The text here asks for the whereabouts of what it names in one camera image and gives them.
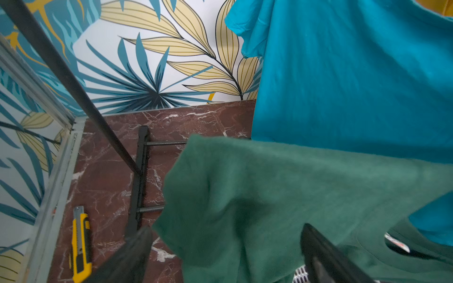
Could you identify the yellow utility knife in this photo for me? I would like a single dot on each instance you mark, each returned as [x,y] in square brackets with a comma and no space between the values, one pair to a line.
[81,252]

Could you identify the grey perforated plastic basket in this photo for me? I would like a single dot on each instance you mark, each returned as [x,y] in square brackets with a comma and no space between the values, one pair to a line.
[301,275]

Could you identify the left aluminium frame post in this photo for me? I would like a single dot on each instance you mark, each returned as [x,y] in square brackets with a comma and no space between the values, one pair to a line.
[27,79]

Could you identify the black clothes rack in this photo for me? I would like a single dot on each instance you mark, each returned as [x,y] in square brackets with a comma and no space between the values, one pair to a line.
[30,29]

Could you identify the yellow t-shirt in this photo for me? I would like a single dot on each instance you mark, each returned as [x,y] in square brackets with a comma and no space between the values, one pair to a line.
[442,7]

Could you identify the turquoise printed t-shirt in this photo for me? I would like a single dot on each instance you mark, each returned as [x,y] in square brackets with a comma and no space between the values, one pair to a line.
[361,76]

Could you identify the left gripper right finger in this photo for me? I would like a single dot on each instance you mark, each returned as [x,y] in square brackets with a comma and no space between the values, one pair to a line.
[325,263]

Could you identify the dark green t-shirt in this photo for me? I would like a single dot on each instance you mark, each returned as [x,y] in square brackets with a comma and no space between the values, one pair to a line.
[235,211]

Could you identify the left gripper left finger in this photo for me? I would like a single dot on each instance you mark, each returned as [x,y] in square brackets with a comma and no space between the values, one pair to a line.
[129,263]

